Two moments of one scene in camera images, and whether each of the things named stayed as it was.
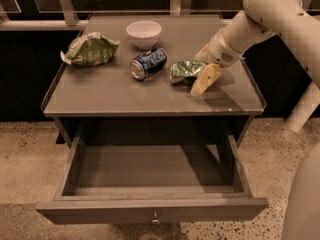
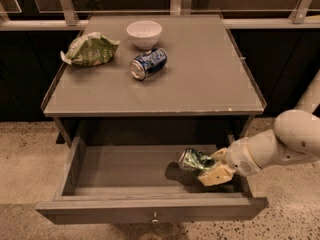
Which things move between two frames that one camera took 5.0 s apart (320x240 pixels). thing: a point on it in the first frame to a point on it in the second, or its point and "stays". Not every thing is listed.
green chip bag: x=89 y=50 stays
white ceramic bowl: x=144 y=34 stays
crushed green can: x=185 y=72 to x=194 y=160
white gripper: x=219 y=52 to x=240 y=158
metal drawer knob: x=156 y=220 stays
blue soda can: x=146 y=65 stays
